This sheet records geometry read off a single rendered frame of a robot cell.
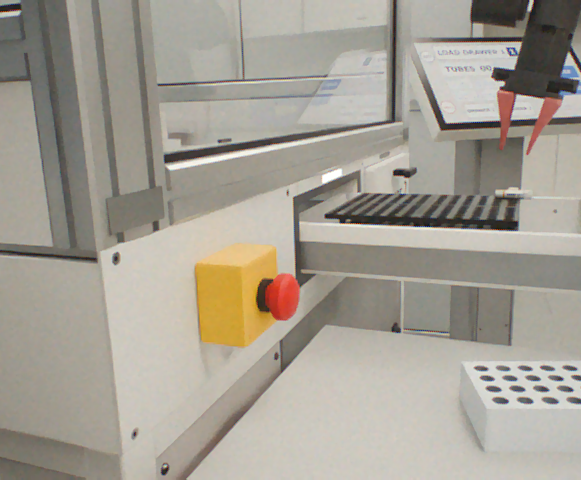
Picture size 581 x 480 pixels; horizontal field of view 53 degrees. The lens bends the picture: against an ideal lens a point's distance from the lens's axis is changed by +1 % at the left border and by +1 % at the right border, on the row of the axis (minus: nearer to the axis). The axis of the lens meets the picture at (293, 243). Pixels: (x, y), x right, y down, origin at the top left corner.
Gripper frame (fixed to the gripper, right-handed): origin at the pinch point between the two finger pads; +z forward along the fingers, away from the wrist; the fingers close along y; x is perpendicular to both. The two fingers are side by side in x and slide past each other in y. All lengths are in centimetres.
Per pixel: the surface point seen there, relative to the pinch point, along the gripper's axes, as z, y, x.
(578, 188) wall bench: 26, 26, 299
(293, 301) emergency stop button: 14.4, -11.4, -40.9
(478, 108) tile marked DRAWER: -5, -15, 74
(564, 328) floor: 82, 32, 198
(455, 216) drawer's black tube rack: 8.5, -3.4, -14.9
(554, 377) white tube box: 17.3, 9.8, -31.0
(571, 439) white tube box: 19.6, 11.7, -36.5
